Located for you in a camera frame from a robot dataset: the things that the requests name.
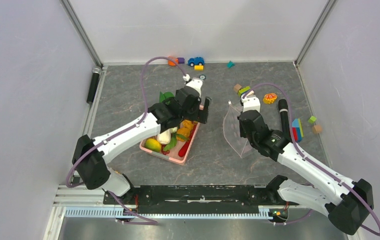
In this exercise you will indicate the yellow toy block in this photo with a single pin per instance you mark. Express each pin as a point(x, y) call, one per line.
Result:
point(198, 67)

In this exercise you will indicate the teal toy triangle block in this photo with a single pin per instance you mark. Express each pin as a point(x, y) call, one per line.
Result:
point(230, 64)

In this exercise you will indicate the green toy bok choy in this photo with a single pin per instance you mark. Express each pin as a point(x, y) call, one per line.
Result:
point(163, 96)

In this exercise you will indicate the clear dotted zip top bag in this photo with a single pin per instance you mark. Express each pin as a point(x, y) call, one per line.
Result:
point(231, 132)

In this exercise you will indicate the small wooden cube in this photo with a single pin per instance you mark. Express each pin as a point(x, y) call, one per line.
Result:
point(317, 129)

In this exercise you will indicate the yellow green toy mango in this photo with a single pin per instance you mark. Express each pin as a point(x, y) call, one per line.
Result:
point(153, 145)

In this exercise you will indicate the small green cube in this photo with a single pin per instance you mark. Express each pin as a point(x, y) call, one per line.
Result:
point(312, 120)

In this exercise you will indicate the black silver microphone on rail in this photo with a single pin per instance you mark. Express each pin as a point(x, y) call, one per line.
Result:
point(96, 71)

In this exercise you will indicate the yellow butterfly toy brick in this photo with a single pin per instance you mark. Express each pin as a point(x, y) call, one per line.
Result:
point(269, 98)

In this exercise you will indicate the green white stacked toy bricks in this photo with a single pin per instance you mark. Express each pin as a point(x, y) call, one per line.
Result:
point(240, 90)

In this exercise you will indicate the red toy chili pepper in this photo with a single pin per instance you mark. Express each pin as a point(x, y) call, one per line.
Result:
point(183, 151)

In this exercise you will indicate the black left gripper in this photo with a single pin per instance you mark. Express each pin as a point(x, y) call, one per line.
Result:
point(198, 115)

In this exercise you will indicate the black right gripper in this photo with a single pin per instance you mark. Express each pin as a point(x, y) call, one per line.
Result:
point(241, 131)

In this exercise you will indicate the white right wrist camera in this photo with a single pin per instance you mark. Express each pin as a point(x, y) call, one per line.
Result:
point(250, 103)

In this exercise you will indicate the black toy microphone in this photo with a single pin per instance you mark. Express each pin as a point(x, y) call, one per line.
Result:
point(284, 117)

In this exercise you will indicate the blue toy car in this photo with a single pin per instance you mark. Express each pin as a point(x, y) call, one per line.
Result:
point(196, 61)

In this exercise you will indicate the red toy grapes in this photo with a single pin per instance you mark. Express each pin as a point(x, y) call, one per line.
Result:
point(165, 150)

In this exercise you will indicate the purple toy block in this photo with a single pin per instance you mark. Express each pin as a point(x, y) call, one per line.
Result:
point(181, 60)

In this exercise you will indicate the pink perforated plastic basket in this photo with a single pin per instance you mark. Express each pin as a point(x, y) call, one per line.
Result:
point(173, 155)

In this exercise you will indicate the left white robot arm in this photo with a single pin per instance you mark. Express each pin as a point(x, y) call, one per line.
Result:
point(93, 155)

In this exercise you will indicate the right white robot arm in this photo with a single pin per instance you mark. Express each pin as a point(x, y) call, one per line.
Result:
point(345, 202)

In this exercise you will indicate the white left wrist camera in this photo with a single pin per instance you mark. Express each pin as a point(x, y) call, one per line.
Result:
point(196, 84)

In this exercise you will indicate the orange toy ginger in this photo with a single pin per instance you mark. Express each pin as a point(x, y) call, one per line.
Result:
point(184, 132)

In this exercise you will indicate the white toy eggplant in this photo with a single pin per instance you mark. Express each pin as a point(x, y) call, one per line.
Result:
point(165, 137)

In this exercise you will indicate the orange toy block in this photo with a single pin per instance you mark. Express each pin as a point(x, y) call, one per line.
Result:
point(172, 61)

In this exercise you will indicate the red blue toy brick house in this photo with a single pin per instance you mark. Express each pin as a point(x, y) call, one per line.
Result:
point(297, 130)

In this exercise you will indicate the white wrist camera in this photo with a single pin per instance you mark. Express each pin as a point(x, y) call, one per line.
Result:
point(196, 84)
point(250, 103)

